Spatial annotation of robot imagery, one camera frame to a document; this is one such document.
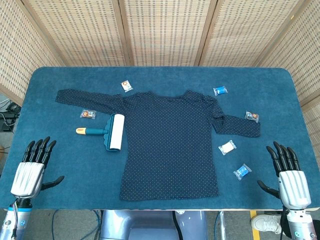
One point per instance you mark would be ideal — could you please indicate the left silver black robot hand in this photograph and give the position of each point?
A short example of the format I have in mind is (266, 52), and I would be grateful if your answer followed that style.
(26, 176)

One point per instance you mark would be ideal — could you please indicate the white sneaker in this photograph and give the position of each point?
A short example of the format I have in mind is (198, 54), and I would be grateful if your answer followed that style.
(266, 223)

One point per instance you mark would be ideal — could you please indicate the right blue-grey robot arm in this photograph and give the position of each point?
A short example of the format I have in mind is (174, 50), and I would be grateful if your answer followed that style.
(300, 225)

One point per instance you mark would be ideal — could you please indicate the metal table leg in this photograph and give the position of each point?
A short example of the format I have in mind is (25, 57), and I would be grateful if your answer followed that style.
(221, 220)

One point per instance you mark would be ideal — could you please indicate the woven bamboo screen panel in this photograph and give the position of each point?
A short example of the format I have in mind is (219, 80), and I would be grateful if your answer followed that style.
(17, 45)
(245, 32)
(82, 32)
(165, 32)
(305, 50)

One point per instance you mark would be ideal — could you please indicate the dark orange snack packet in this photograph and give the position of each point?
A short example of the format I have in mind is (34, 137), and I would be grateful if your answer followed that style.
(88, 114)
(251, 116)

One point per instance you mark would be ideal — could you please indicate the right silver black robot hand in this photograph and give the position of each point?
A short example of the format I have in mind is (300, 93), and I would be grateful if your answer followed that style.
(293, 186)

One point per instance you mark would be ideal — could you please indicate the white orange snack packet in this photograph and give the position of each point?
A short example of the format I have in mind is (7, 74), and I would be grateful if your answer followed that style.
(127, 86)

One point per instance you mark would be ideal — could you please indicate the blue snack packet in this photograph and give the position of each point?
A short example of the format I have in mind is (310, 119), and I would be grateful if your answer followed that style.
(220, 90)
(242, 171)

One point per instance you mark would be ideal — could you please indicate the navy polka dot shirt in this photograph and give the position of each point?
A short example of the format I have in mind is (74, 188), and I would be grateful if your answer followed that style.
(170, 140)

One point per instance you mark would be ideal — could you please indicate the teal blue table cover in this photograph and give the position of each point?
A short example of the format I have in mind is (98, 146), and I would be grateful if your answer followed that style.
(75, 80)

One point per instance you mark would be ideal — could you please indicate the black floor equipment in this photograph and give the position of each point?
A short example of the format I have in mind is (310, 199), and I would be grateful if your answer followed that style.
(12, 108)

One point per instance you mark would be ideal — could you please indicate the blue-grey robot torso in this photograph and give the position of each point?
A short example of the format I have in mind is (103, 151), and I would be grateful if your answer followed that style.
(150, 222)

